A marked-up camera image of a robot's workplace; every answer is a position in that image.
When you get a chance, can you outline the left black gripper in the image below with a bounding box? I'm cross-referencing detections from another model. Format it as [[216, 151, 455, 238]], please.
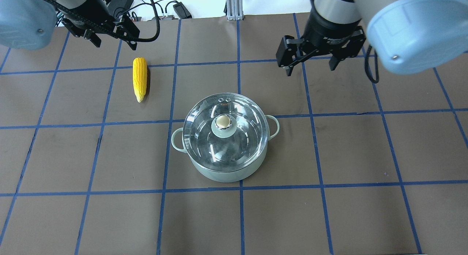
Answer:
[[61, 0, 141, 50]]

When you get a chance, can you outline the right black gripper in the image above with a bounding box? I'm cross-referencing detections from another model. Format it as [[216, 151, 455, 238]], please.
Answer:
[[276, 17, 366, 77]]

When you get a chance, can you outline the yellow corn cob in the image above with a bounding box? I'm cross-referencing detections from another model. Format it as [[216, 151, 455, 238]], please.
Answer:
[[132, 57, 148, 103]]

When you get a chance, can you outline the glass pot lid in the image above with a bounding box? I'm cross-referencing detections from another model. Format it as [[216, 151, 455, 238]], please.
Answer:
[[182, 93, 271, 173]]

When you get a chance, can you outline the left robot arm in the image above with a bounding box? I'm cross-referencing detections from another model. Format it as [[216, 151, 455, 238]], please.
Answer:
[[0, 0, 139, 50]]

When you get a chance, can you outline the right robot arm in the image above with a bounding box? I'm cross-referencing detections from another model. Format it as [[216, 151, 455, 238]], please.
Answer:
[[276, 0, 468, 76]]

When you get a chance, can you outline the pale green electric pot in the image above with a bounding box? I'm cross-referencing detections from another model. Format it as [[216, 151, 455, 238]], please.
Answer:
[[171, 93, 280, 183]]

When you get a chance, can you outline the black power brick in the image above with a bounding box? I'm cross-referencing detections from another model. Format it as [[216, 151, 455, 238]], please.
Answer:
[[173, 2, 192, 19]]

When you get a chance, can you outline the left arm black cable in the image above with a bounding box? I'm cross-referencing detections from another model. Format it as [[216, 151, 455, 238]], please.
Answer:
[[110, 0, 161, 43]]

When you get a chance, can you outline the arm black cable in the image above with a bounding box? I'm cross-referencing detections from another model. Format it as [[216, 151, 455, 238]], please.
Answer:
[[362, 45, 380, 83], [110, 0, 161, 43]]

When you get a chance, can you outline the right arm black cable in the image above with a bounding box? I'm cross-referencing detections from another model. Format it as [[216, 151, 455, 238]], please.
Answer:
[[362, 45, 380, 83]]

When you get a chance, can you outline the aluminium frame post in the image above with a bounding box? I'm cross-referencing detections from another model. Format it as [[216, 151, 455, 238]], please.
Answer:
[[226, 0, 244, 20]]

